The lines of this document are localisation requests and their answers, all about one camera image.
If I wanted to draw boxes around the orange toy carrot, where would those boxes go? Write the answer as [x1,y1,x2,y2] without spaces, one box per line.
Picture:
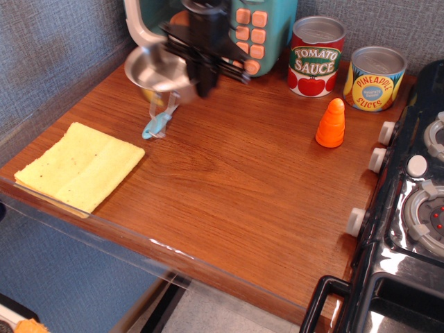
[315,98,345,148]

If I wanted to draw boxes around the tomato sauce can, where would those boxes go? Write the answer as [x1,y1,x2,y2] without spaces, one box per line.
[287,16,346,97]

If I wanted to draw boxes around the small steel pot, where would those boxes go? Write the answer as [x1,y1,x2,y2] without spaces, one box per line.
[124,45,197,114]

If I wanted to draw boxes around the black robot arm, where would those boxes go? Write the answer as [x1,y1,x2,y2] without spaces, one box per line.
[162,1,250,98]

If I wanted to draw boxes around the teal handled grey spoon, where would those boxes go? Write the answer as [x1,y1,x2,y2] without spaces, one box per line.
[142,102,178,139]

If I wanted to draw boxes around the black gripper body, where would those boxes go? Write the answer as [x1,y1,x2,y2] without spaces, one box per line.
[162,8,250,83]

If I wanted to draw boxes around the toy microwave teal and pink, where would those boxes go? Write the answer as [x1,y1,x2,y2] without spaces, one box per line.
[123,1,298,77]

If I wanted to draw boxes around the black toy stove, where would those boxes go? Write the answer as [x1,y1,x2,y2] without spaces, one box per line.
[300,60,443,332]

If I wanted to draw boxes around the yellow cloth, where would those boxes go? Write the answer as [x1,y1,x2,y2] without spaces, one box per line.
[15,122,145,219]

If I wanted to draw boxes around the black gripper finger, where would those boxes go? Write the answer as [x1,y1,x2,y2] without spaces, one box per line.
[196,61,219,98]
[185,58,199,82]

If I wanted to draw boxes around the pineapple slices can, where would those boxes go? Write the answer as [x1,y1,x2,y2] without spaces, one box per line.
[343,46,407,112]

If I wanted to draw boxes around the orange object at corner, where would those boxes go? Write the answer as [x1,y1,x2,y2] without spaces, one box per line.
[14,318,49,333]

